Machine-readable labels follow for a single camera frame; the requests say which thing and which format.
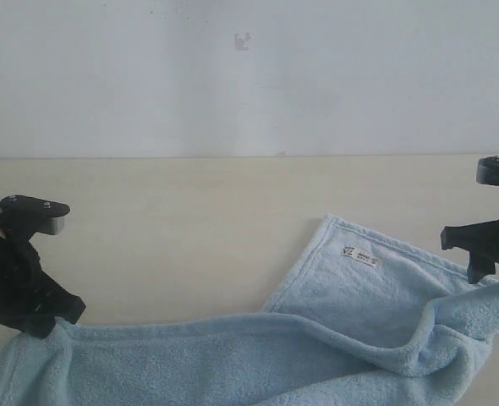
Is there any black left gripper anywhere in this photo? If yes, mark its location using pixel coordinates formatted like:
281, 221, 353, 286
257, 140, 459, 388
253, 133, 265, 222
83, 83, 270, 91
0, 230, 86, 339

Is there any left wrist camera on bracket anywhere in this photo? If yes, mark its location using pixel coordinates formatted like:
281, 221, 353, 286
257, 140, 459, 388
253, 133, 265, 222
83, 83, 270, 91
0, 195, 70, 241

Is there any light blue fluffy towel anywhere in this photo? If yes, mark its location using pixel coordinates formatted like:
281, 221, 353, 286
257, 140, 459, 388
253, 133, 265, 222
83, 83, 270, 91
0, 216, 499, 405

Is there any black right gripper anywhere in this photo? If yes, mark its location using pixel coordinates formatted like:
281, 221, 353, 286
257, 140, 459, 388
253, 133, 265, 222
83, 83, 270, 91
440, 218, 499, 284

